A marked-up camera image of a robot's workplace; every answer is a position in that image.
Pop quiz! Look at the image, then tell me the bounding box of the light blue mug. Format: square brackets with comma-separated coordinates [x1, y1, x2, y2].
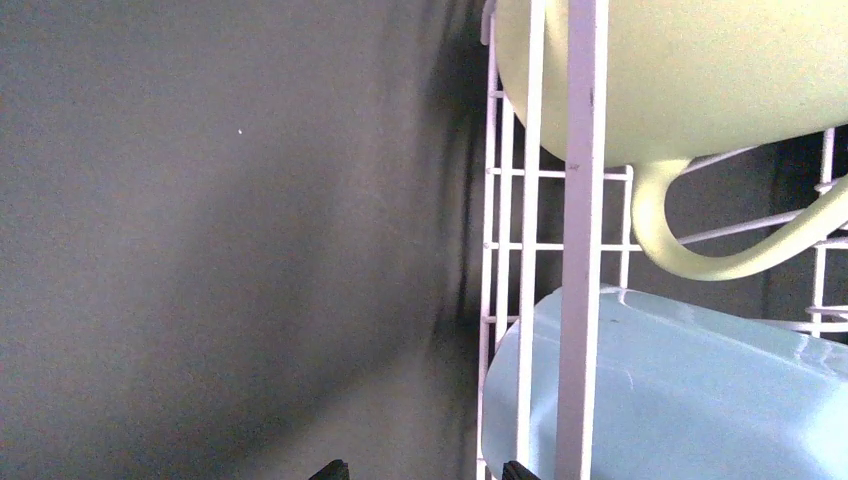
[480, 286, 848, 480]

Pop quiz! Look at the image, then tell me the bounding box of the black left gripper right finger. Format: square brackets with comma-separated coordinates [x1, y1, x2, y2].
[501, 460, 540, 480]

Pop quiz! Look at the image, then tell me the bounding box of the white wire dish rack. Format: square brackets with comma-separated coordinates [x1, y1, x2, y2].
[475, 0, 848, 480]

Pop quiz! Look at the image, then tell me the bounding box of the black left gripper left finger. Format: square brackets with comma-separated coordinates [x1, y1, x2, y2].
[309, 459, 350, 480]

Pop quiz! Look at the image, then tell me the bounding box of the cream mug green handle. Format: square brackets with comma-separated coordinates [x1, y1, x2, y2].
[493, 0, 848, 283]

